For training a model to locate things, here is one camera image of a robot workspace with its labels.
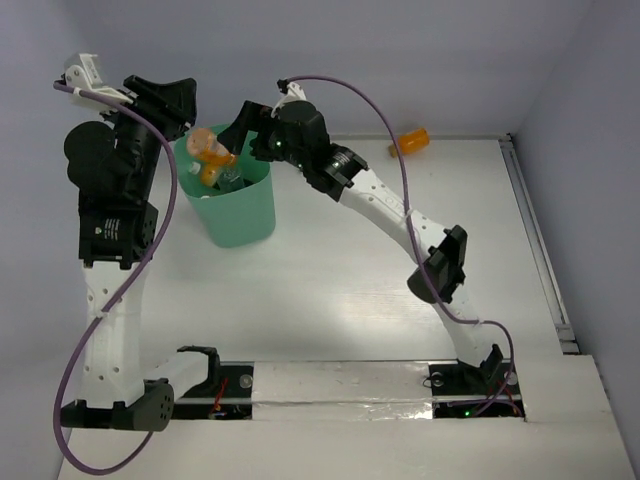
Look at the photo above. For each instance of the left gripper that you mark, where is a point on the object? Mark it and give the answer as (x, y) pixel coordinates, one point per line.
(151, 103)

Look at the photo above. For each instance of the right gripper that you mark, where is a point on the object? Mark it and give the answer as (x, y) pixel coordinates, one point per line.
(255, 116)

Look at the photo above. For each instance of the small orange juice bottle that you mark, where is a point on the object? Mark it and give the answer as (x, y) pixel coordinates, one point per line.
(203, 145)

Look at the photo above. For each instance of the clear water bottle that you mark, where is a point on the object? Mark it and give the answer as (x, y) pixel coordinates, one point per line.
(230, 179)

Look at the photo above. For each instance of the orange juice bottle blue label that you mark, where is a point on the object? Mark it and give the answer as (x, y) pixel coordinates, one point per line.
(207, 173)

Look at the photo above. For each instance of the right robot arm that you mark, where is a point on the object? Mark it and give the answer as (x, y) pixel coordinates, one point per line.
(296, 133)

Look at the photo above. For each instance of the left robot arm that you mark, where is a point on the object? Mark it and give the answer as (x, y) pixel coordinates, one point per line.
(112, 162)

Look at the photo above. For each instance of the green plastic bin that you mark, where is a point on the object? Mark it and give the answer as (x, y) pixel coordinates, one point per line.
(231, 219)

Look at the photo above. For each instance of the amber ribbed orange bottle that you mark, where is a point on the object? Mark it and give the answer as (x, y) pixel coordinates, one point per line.
(409, 143)

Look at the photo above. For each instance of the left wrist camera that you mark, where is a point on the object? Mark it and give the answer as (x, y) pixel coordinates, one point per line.
(83, 72)

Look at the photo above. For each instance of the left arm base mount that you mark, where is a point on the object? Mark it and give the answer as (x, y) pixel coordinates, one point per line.
(225, 394)

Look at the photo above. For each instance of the aluminium rail right edge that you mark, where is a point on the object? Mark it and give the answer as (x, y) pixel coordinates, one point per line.
(564, 330)

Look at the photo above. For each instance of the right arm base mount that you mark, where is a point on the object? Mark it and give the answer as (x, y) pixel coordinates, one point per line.
(460, 391)

